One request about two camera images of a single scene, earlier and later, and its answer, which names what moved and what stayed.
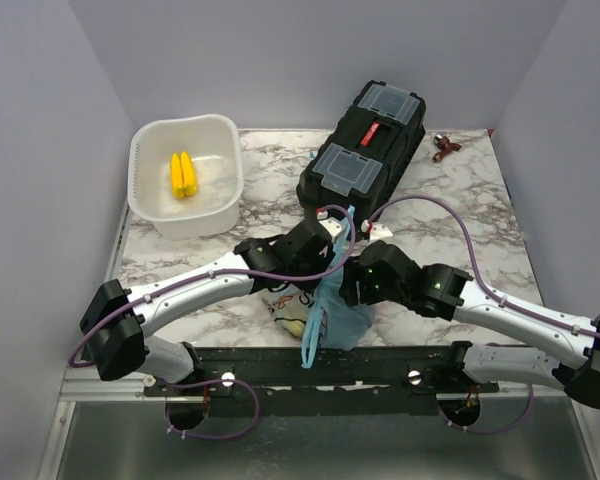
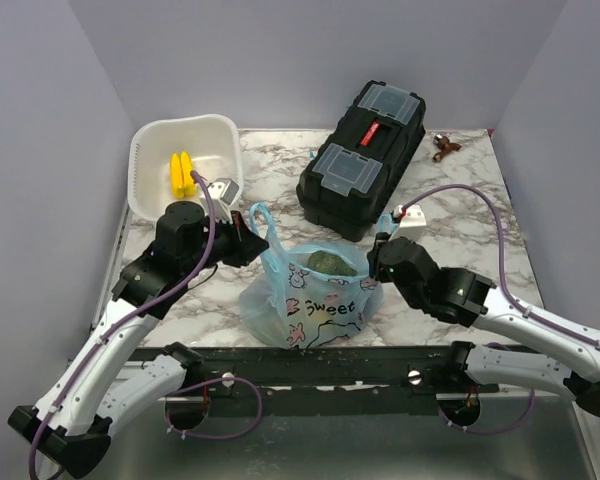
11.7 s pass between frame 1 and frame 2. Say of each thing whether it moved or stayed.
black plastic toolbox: stayed
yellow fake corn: stayed
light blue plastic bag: moved
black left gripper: moved
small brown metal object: stayed
